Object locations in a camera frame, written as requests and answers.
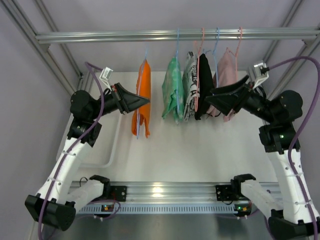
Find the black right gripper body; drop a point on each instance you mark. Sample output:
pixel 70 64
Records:
pixel 242 96

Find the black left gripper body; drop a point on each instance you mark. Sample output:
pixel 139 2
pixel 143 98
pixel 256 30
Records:
pixel 120 97

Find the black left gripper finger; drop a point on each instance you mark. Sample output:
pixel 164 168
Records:
pixel 133 105
pixel 130 91

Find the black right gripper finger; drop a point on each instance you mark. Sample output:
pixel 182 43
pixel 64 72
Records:
pixel 228 89
pixel 225 103

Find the orange trousers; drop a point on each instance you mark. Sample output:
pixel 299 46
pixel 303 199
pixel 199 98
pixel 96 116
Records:
pixel 142 115

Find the blue wire hanger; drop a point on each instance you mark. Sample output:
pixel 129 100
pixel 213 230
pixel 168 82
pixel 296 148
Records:
pixel 139 89
pixel 214 53

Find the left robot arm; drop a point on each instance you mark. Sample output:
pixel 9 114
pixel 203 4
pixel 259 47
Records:
pixel 53 204

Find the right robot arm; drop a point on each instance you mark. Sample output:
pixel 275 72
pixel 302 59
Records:
pixel 295 216

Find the blue hanger green garment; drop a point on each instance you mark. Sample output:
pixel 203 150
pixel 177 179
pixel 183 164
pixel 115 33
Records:
pixel 177 45

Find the pink garment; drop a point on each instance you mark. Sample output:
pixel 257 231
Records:
pixel 227 73

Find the white black printed garment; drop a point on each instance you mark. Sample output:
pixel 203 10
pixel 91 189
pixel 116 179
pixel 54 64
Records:
pixel 189 82

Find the green tie-dye garment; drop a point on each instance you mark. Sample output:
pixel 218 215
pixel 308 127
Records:
pixel 173 92

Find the white perforated plastic basket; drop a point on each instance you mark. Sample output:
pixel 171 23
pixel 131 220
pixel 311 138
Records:
pixel 104 149

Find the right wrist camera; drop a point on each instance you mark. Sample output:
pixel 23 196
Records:
pixel 258 73

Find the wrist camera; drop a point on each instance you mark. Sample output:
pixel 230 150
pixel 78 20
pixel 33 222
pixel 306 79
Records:
pixel 258 73
pixel 105 76

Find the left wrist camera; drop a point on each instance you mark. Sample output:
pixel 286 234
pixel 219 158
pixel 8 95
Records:
pixel 105 76

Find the empty blue wire hanger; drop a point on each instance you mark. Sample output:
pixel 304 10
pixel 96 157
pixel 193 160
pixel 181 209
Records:
pixel 214 53

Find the pink wire hanger middle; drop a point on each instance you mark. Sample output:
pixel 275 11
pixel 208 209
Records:
pixel 198 48

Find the pink wire hanger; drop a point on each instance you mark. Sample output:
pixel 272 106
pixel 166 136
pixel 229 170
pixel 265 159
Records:
pixel 236 53
pixel 198 48

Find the pink wire hanger right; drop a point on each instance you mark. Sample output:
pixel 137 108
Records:
pixel 236 53

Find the aluminium hanging rail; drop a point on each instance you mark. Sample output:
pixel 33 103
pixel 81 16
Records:
pixel 276 33

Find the aluminium frame post right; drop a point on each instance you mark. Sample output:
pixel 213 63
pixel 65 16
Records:
pixel 302 13

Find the aluminium frame post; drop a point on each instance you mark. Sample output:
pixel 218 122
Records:
pixel 20 19
pixel 302 13

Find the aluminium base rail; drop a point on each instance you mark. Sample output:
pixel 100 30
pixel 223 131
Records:
pixel 169 192

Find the slotted cable duct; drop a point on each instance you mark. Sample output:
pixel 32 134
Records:
pixel 170 208

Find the aluminium frame post left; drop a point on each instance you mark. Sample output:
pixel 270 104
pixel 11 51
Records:
pixel 20 19

